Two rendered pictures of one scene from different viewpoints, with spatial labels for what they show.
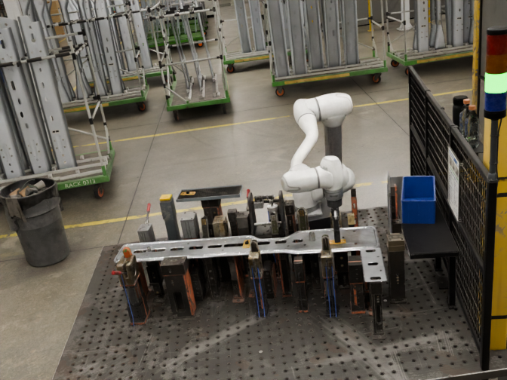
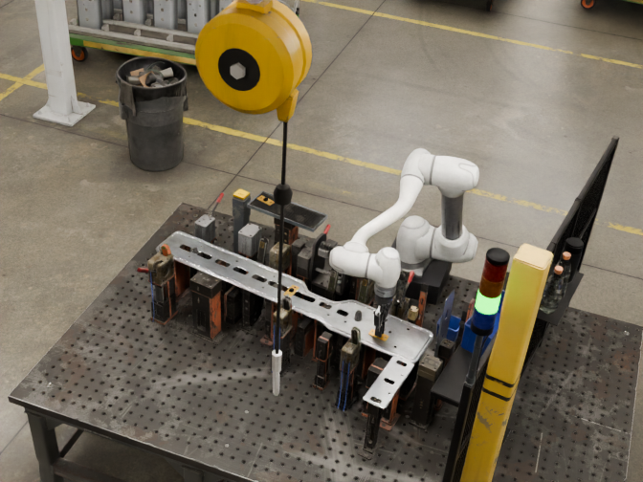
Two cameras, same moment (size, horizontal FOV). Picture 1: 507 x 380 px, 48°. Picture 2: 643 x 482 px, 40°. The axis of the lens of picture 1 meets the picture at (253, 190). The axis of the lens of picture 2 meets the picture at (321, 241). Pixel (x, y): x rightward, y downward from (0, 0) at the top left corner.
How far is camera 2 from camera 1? 1.57 m
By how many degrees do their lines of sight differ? 20
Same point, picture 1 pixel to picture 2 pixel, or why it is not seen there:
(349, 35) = not seen: outside the picture
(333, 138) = (448, 207)
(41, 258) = (144, 160)
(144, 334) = (157, 337)
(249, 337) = (247, 390)
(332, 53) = not seen: outside the picture
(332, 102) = (449, 171)
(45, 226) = (157, 127)
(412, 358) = not seen: outside the picture
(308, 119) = (409, 184)
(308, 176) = (357, 262)
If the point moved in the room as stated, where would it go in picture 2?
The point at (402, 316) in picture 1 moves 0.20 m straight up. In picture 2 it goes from (408, 443) to (413, 410)
